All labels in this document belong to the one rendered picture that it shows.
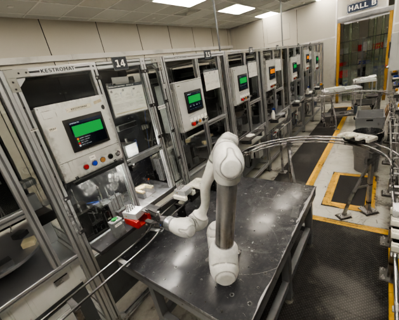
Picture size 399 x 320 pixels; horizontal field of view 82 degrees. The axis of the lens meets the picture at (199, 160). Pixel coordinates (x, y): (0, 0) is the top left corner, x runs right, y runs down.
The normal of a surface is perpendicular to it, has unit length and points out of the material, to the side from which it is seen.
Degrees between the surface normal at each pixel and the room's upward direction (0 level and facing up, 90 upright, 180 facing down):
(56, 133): 90
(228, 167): 84
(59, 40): 90
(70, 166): 90
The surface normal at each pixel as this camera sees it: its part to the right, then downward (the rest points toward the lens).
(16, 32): 0.79, 0.07
